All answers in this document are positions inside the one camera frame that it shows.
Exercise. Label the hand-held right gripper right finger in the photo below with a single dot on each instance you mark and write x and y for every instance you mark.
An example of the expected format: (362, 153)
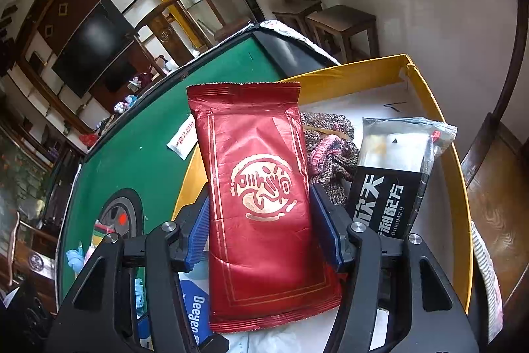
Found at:
(328, 229)

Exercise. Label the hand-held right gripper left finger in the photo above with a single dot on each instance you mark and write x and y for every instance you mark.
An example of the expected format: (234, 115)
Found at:
(197, 237)

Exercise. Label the packet of coloured sponges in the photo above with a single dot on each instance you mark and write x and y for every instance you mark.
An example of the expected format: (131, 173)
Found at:
(101, 231)

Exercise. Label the red foil packet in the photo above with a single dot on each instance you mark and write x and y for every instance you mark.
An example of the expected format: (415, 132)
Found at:
(256, 154)

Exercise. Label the yellow cardboard box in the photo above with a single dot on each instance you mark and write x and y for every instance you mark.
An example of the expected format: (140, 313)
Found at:
(355, 78)

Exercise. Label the black and white packet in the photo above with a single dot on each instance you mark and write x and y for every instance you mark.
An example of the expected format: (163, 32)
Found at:
(372, 196)

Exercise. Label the blue and white packet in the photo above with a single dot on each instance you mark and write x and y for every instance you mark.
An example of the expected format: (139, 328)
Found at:
(194, 303)

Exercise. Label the brown knit cloth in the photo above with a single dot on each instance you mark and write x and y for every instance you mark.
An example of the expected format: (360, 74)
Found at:
(334, 162)

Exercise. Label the light blue crumpled cloth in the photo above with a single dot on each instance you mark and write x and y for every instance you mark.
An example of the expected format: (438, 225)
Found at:
(139, 295)
(76, 258)

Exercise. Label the round table control panel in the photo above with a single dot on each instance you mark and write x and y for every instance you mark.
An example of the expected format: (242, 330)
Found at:
(113, 208)

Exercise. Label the white paper packet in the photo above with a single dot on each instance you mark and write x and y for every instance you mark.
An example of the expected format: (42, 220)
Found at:
(182, 138)

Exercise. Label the white plastic bag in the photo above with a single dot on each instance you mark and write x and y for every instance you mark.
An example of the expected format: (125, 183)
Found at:
(268, 341)

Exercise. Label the red plastic bag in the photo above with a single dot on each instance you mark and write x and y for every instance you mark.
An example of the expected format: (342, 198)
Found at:
(86, 140)

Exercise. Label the pile of plush toys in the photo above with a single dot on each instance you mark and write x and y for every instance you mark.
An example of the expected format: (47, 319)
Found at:
(124, 105)

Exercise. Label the wooden chair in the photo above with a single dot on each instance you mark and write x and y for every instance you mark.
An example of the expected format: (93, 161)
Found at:
(37, 262)
(496, 191)
(165, 34)

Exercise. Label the brown wooden tv cabinet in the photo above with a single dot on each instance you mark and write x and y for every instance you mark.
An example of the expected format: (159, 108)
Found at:
(142, 59)

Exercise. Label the wooden stool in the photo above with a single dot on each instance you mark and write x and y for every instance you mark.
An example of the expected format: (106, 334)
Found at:
(297, 9)
(343, 20)

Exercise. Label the black television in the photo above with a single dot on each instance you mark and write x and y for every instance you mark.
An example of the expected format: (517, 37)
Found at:
(91, 51)

